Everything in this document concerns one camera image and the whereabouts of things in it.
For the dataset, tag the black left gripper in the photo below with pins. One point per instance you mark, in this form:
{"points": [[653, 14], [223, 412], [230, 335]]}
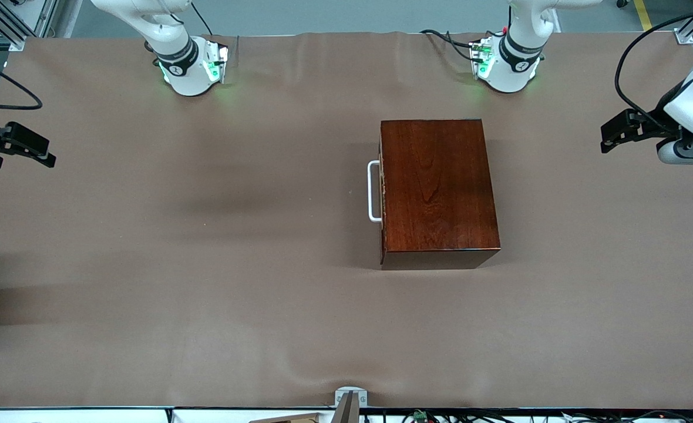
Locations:
{"points": [[652, 122]]}

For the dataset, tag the yellow floor tape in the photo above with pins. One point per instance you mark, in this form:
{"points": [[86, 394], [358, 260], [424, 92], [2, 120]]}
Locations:
{"points": [[643, 14]]}

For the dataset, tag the brown table cloth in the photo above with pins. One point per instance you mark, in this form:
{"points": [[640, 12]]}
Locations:
{"points": [[205, 294]]}

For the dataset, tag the wooden board piece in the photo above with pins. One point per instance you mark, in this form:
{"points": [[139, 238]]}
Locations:
{"points": [[293, 419]]}

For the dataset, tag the dark brown wooden cabinet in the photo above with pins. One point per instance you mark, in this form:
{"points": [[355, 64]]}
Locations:
{"points": [[440, 188]]}

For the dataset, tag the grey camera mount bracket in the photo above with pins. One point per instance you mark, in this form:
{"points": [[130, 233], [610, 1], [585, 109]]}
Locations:
{"points": [[346, 411]]}

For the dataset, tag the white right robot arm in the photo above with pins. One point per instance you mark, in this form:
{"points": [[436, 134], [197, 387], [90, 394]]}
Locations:
{"points": [[188, 79]]}

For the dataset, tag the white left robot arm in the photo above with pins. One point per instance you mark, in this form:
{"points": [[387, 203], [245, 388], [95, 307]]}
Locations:
{"points": [[514, 73]]}

